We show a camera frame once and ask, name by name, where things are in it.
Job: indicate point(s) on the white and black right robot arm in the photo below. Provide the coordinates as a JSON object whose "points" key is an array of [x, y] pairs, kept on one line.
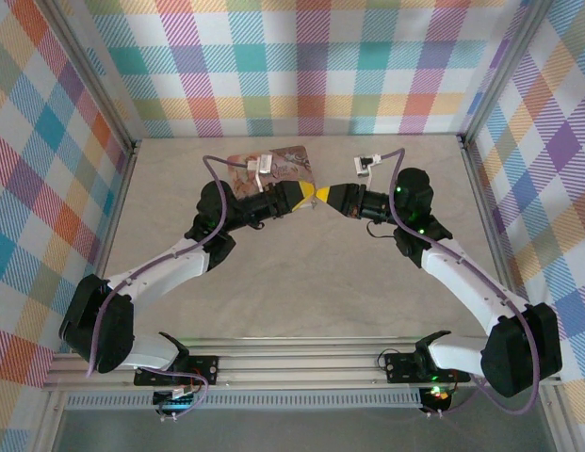
{"points": [[461, 278]]}

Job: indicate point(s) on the aluminium side rail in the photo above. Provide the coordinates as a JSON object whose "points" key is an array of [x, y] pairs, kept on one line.
{"points": [[113, 226], [485, 207]]}

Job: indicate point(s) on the aluminium frame post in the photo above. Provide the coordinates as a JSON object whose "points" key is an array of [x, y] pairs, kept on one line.
{"points": [[504, 70], [92, 80]]}

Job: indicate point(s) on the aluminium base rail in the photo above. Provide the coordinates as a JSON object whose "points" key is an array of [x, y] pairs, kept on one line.
{"points": [[297, 365]]}

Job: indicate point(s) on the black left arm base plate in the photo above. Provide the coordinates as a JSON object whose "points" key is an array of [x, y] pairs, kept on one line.
{"points": [[207, 369]]}

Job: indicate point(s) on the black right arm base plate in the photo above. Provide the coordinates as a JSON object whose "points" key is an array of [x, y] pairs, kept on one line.
{"points": [[400, 367]]}

